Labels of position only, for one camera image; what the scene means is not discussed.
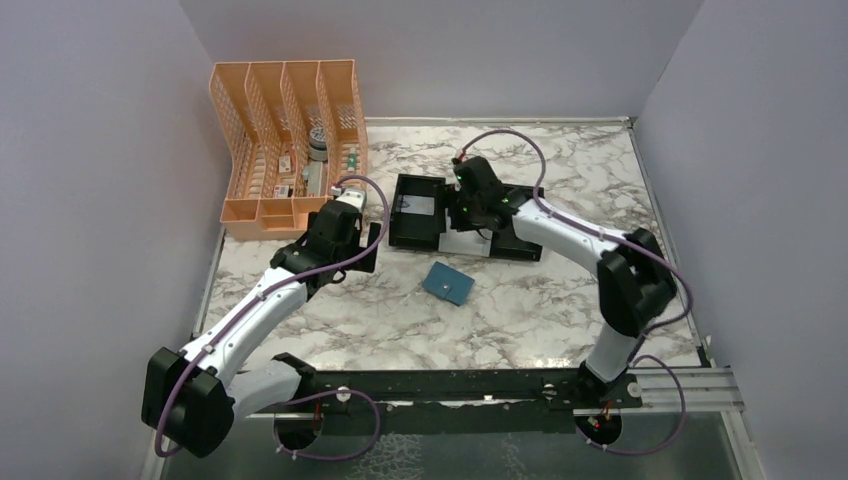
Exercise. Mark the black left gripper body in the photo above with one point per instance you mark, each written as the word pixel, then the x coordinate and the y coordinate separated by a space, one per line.
pixel 352 250

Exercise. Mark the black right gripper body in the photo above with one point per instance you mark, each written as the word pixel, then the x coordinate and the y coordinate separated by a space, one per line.
pixel 464 212

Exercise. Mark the blue card holder wallet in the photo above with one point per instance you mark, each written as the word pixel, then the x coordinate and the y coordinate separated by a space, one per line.
pixel 448 284

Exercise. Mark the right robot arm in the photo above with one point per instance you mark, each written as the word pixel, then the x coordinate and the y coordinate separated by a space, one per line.
pixel 635 284

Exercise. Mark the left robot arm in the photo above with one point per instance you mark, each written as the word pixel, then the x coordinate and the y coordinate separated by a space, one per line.
pixel 192 396

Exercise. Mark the white middle card tray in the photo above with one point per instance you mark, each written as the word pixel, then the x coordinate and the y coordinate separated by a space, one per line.
pixel 472 242

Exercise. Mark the black left card tray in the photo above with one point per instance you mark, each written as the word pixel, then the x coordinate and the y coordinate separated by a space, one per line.
pixel 417 232

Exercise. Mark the silver card in left tray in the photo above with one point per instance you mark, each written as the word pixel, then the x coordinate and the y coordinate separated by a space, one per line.
pixel 417 205

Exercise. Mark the white red labelled box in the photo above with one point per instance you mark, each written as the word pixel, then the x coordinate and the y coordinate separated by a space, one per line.
pixel 282 191

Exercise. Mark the green white small bottle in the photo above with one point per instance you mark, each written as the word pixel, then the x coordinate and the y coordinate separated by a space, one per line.
pixel 352 162

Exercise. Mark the round tin in organizer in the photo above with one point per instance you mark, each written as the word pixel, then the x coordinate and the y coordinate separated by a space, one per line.
pixel 317 144

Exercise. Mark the orange plastic desk organizer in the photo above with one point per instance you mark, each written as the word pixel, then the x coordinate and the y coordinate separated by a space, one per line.
pixel 266 110

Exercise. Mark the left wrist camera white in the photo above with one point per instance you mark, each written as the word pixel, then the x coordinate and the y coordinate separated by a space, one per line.
pixel 354 197

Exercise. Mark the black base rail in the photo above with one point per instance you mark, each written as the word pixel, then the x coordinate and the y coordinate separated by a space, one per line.
pixel 552 386

